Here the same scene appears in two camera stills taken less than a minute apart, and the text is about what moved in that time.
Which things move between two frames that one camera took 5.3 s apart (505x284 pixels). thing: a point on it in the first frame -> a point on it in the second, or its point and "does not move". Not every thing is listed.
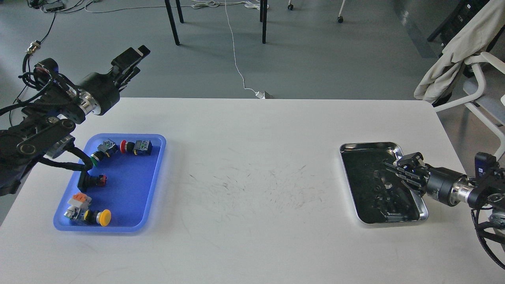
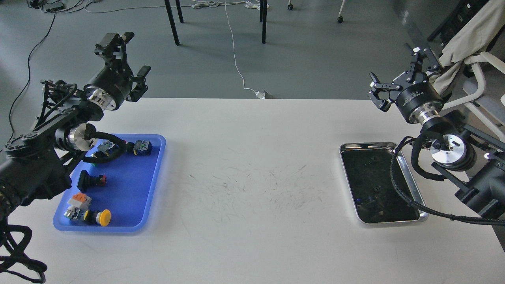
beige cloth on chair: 470,71 does not move
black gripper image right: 441,182 -> 417,102
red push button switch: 139,147 does not move
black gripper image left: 103,87 -> 114,85
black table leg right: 263,18 does not move
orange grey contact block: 80,200 does not move
